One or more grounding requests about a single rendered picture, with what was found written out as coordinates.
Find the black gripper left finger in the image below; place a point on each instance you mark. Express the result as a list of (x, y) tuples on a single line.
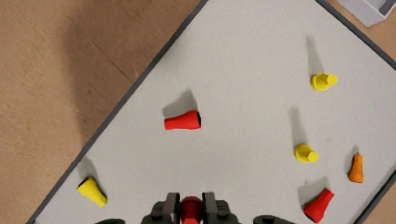
[(169, 215)]

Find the red wire connector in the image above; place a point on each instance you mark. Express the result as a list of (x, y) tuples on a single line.
[(191, 210), (190, 120), (315, 211)]

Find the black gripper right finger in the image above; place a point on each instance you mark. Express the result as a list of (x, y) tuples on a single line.
[(224, 216)]

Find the orange wire connector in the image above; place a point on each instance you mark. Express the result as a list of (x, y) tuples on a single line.
[(356, 174)]

